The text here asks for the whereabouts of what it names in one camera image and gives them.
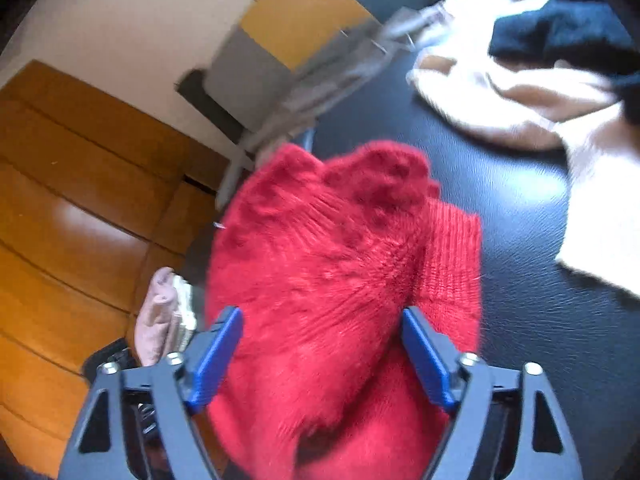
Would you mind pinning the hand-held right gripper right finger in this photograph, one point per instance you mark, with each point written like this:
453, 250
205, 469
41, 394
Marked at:
425, 355

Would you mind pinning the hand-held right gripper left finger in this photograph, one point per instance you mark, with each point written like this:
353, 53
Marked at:
220, 360

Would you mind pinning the red knitted sweater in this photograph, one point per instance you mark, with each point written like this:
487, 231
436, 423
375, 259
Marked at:
330, 270

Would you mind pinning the pink cloth bundle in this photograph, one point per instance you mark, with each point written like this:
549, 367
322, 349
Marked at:
157, 320

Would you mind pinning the black object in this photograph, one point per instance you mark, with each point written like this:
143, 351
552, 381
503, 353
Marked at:
112, 355

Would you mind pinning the beige sweater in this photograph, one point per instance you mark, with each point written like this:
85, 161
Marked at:
530, 105

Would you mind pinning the grey cloth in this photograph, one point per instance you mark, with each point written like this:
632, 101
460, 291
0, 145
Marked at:
330, 85

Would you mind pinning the navy dark cloth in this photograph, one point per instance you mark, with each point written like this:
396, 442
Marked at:
555, 30

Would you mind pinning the yellow grey black panel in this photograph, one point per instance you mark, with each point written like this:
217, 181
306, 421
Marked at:
295, 15

